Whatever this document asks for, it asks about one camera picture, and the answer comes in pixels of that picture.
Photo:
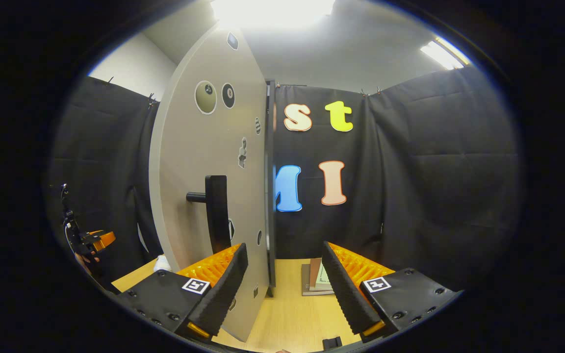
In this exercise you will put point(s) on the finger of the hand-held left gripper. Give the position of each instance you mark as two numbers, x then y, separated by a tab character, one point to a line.
103	240

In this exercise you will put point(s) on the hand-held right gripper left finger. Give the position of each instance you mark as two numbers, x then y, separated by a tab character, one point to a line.
223	294

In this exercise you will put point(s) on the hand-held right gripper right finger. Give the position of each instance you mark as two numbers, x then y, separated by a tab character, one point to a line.
346	294

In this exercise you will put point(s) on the beige cabinet door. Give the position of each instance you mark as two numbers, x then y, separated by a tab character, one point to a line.
189	162

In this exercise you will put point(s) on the brown book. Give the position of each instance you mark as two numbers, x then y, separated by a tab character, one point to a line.
314	274

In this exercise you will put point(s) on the white crumpled cloth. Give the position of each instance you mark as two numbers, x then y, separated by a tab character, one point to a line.
161	264

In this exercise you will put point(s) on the black backdrop cloth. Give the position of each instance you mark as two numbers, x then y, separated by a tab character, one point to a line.
434	196

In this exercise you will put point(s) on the small ceiling light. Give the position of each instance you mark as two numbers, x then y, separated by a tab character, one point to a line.
442	54

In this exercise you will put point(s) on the large ceiling light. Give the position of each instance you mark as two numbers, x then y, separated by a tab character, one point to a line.
272	12

